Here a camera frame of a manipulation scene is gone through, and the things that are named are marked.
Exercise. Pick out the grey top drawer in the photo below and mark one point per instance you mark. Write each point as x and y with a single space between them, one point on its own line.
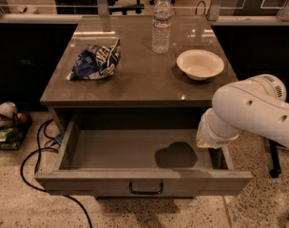
140 163

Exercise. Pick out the foam gripper body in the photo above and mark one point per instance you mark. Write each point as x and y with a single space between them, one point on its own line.
216 138

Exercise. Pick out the black stand with wheel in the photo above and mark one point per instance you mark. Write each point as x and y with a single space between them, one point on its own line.
276 170

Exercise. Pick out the grey drawer cabinet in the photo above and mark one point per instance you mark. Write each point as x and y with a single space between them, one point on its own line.
147 90

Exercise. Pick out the pile of toys on mat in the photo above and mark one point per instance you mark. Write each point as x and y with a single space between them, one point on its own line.
14 126

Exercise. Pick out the blue white chip bag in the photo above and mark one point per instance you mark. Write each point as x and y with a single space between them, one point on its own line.
96 62

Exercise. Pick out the clear plastic water bottle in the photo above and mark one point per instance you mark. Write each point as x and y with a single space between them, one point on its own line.
161 24

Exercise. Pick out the white bowl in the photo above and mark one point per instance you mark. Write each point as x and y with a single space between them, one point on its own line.
200 64

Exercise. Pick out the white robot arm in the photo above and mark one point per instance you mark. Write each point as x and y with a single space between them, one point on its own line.
257 105

